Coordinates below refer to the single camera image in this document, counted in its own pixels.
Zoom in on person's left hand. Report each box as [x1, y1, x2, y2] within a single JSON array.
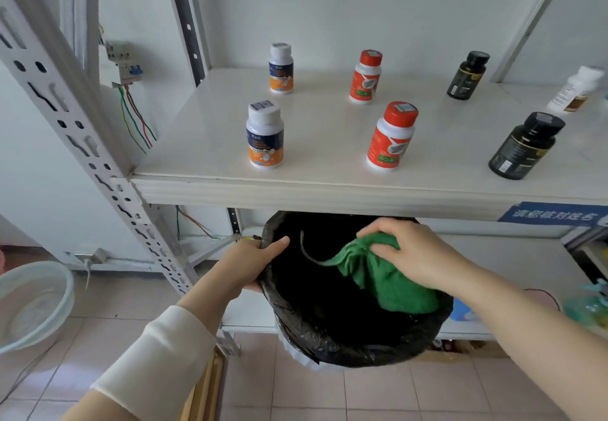
[[219, 236, 290, 293]]

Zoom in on person's right hand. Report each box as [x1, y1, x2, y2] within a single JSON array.
[[356, 218, 477, 299]]

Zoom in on green cloth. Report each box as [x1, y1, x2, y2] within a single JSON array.
[[300, 231, 440, 314]]

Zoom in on black trash bag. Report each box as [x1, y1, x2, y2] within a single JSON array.
[[259, 211, 454, 368]]

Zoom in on white trash bin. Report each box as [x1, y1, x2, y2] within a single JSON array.
[[275, 321, 345, 373]]

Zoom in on person's left forearm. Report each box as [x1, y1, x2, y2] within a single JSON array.
[[59, 264, 249, 421]]

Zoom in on person's right forearm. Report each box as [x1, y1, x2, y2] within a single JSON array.
[[451, 264, 608, 421]]

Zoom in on white metal shelf rack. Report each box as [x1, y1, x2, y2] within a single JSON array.
[[0, 0, 608, 356]]

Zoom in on blue and white container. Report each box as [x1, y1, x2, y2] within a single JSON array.
[[450, 298, 474, 323]]

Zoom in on white bottle blue orange label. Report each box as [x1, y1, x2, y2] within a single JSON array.
[[246, 100, 285, 169], [268, 43, 294, 95]]

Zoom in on red capped white bottle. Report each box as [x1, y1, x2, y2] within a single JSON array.
[[350, 50, 383, 104], [366, 101, 419, 172]]

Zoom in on wooden board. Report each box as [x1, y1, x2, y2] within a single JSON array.
[[182, 346, 227, 421]]

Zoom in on blue shelf sign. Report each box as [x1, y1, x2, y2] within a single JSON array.
[[497, 202, 608, 225]]

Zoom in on black bottle gold label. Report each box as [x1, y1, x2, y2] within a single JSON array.
[[489, 112, 566, 180], [446, 51, 490, 100]]

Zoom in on teal plastic bag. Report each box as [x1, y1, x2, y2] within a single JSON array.
[[564, 278, 608, 329]]

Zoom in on white circuit breaker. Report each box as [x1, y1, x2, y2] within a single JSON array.
[[104, 40, 144, 88]]

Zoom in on white bottle brown label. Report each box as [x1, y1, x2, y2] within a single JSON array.
[[546, 66, 605, 113]]

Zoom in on clear plastic basin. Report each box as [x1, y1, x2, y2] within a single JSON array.
[[0, 260, 76, 356]]

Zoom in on red and green wires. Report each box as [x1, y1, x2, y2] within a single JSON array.
[[175, 205, 230, 242]]

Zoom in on grey wall plug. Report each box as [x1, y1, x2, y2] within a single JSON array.
[[73, 248, 109, 267]]

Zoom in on coloured breaker wires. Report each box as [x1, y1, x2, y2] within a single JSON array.
[[118, 83, 158, 155]]

